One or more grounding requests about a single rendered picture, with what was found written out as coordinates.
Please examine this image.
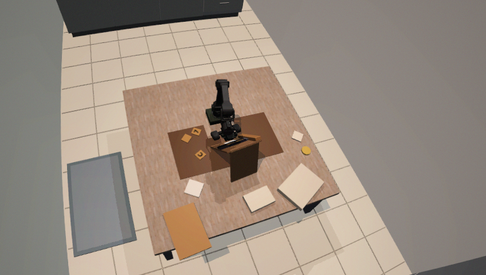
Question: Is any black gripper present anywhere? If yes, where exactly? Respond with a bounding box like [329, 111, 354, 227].
[210, 124, 241, 141]

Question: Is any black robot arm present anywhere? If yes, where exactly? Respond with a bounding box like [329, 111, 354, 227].
[211, 79, 237, 141]

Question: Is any tan flat rectangular board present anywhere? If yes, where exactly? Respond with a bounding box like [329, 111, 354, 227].
[163, 202, 212, 260]

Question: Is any yellow flat disc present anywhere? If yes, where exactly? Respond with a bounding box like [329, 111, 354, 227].
[301, 146, 311, 155]

